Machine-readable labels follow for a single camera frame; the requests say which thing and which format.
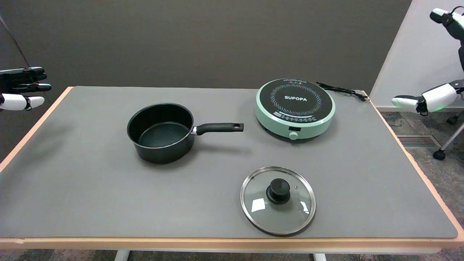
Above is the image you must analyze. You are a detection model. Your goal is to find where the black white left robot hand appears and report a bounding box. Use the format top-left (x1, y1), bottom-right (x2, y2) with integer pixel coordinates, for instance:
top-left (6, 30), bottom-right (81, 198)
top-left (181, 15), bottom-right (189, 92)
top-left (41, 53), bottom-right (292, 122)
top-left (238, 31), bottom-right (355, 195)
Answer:
top-left (0, 67), bottom-right (52, 112)

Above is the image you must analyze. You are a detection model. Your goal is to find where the black saucepan with handle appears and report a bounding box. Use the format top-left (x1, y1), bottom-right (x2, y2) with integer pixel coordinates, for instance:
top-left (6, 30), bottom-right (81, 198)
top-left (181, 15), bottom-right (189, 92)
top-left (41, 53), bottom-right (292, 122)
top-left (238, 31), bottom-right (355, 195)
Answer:
top-left (127, 103), bottom-right (244, 164)

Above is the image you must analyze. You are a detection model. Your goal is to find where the green round induction cooker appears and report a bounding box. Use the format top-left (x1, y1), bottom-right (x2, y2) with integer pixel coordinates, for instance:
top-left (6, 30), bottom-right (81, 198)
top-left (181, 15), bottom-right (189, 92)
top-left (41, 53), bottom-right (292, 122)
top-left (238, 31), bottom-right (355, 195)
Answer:
top-left (256, 78), bottom-right (336, 141)

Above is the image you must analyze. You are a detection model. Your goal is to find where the floor vent grille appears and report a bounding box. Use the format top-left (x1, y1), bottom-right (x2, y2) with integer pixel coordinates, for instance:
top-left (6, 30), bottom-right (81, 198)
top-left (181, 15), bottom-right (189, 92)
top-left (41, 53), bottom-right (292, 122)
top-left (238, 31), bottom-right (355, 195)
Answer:
top-left (396, 135), bottom-right (441, 148)

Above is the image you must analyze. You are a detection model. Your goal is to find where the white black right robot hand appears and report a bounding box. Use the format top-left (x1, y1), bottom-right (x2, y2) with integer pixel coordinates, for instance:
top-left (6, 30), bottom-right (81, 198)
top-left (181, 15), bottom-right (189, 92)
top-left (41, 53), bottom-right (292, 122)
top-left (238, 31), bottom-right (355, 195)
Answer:
top-left (391, 7), bottom-right (464, 116)

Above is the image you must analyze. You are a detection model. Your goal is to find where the grey table mat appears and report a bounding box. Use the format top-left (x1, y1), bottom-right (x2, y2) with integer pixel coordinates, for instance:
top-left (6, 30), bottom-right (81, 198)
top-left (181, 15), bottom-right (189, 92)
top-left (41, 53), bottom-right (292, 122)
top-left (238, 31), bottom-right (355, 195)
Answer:
top-left (0, 86), bottom-right (458, 239)

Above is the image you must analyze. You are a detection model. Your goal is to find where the glass lid with black knob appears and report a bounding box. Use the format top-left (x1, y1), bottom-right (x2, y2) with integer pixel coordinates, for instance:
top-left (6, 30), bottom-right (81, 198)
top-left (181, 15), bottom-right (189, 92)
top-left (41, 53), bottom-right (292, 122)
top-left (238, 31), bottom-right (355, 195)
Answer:
top-left (240, 166), bottom-right (316, 236)

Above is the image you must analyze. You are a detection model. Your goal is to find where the black power cord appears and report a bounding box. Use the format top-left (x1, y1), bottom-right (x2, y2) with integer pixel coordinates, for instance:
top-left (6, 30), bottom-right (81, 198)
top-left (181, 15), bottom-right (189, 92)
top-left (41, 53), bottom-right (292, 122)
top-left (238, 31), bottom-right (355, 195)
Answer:
top-left (316, 82), bottom-right (369, 102)

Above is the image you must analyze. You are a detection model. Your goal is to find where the chair base with casters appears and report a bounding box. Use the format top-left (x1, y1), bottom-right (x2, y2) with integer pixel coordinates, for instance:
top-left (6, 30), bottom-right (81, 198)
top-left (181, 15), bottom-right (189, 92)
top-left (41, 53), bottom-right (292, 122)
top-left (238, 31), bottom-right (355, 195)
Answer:
top-left (433, 111), bottom-right (464, 161)

